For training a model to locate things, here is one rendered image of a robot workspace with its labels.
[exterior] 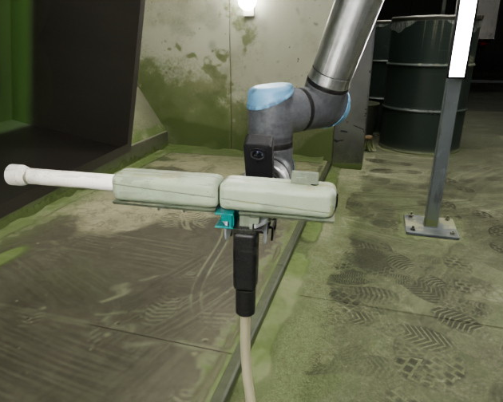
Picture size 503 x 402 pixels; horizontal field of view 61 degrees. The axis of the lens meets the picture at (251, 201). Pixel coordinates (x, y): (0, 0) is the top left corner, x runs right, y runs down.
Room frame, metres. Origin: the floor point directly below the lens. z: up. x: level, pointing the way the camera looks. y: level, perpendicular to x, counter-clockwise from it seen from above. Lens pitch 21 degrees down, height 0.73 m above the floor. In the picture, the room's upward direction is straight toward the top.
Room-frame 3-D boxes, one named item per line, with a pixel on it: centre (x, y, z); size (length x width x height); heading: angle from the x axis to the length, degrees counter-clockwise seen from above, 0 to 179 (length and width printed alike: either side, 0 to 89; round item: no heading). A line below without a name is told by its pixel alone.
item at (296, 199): (0.57, 0.13, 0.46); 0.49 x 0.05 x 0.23; 79
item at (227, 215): (0.55, 0.03, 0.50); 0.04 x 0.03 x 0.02; 169
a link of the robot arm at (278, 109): (0.86, -0.05, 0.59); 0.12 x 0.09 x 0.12; 127
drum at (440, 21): (3.08, -1.23, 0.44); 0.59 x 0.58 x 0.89; 178
